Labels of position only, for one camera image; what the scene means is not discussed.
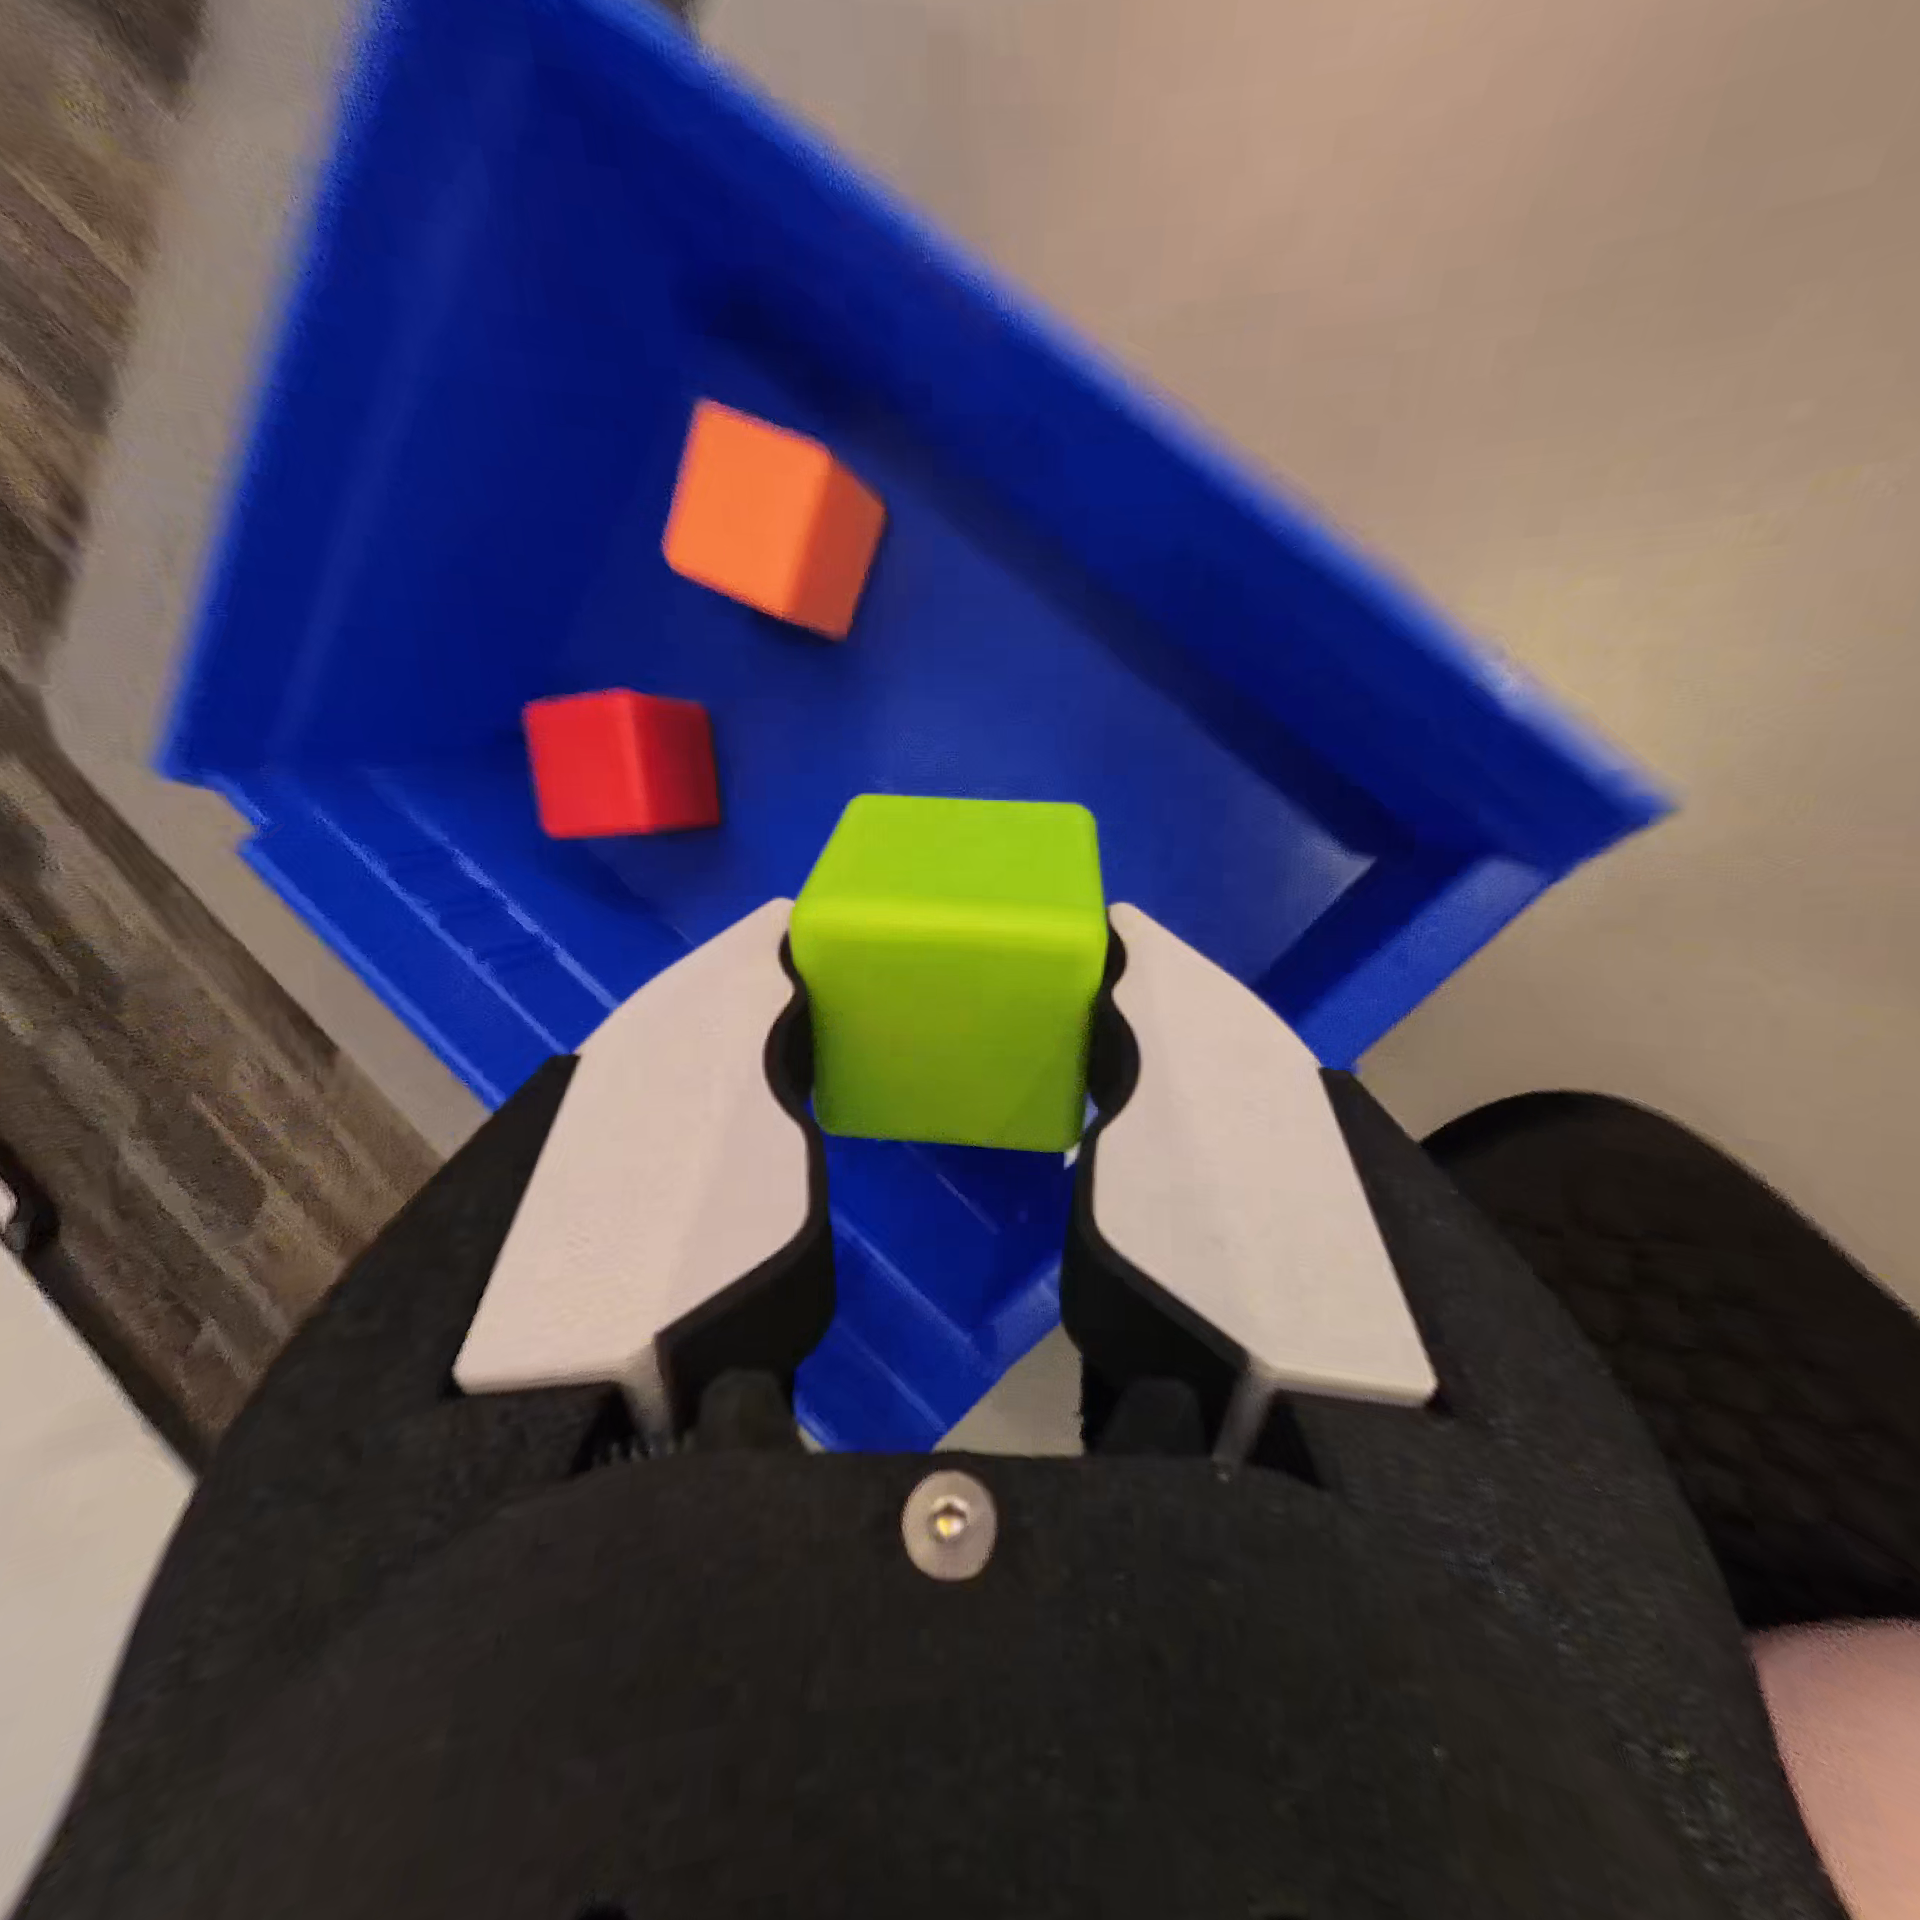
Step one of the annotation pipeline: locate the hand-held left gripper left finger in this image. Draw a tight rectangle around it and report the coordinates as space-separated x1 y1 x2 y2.
456 904 841 1441

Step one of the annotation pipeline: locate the orange magnetic cube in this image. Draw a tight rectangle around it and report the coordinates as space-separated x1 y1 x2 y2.
662 400 888 641

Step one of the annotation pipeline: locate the person's maroon clothing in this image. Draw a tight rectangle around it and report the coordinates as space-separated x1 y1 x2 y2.
1747 1623 1920 1920

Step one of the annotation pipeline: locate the green magnetic cube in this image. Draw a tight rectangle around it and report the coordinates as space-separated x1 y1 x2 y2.
787 792 1115 1154

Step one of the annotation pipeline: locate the blue plastic bin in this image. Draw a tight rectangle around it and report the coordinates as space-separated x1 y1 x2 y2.
158 0 1677 1456

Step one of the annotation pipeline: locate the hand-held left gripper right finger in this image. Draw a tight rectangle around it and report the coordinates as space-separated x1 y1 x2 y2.
1067 904 1442 1449

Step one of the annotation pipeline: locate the black textured mat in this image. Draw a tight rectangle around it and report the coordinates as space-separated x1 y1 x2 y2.
1417 1091 1920 1637

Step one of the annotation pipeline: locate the red magnetic cube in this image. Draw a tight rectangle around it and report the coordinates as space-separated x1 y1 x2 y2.
524 690 725 843

